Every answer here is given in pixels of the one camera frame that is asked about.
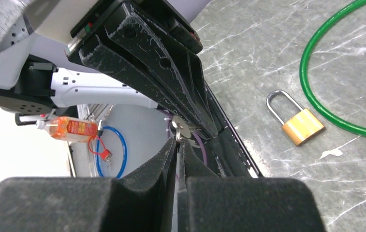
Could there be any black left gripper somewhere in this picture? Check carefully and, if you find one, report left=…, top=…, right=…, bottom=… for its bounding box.
left=65, top=0, right=218, bottom=138

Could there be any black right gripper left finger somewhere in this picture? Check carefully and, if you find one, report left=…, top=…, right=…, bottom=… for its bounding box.
left=0, top=138, right=177, bottom=232

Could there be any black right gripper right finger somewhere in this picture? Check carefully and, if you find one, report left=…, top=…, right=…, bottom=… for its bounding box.
left=177, top=140, right=325, bottom=232

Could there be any silver key bunch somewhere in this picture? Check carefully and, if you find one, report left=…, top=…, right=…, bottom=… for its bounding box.
left=170, top=115, right=197, bottom=143

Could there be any brass padlock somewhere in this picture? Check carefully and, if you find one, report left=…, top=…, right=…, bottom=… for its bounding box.
left=265, top=90, right=325, bottom=146

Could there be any green cable lock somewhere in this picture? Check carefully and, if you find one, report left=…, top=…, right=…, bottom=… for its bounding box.
left=299, top=0, right=366, bottom=137

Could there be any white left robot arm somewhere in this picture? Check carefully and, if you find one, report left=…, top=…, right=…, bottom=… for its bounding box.
left=0, top=0, right=220, bottom=139

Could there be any orange drink bottle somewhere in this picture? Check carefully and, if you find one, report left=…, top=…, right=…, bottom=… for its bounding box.
left=36, top=116, right=98, bottom=143

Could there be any red cable padlock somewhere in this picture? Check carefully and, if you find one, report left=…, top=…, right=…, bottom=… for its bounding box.
left=88, top=136, right=113, bottom=162

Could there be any blue cable lock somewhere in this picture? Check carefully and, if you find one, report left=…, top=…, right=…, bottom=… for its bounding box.
left=91, top=126, right=128, bottom=178

